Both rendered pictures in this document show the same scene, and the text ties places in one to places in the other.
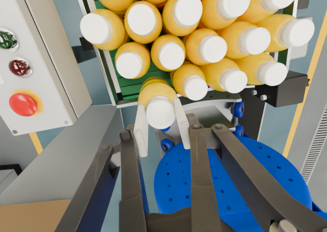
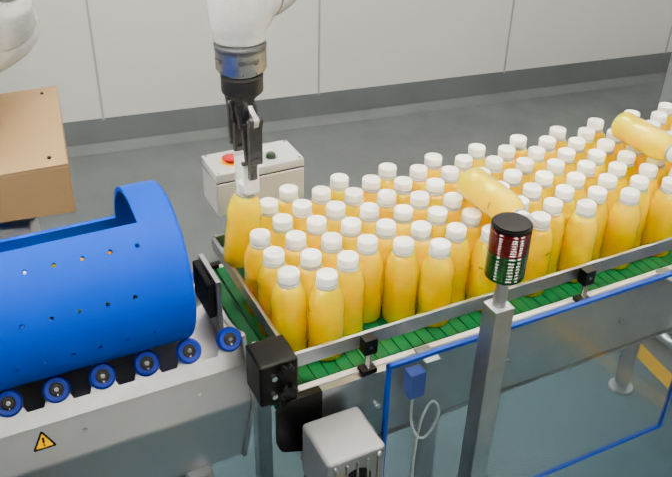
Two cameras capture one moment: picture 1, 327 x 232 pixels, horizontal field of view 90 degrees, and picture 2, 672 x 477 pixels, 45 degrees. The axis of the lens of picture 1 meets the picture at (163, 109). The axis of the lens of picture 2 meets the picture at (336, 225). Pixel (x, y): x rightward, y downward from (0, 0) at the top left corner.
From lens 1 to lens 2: 1.50 m
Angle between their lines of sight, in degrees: 70
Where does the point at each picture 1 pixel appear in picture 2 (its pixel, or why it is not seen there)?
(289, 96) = (264, 351)
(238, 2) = (331, 238)
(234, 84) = (271, 251)
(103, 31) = (288, 191)
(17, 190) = not seen: hidden behind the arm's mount
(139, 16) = (303, 202)
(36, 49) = (268, 164)
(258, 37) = (313, 252)
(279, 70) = (292, 271)
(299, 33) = (326, 272)
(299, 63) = not seen: outside the picture
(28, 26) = (281, 163)
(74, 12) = not seen: hidden behind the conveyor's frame
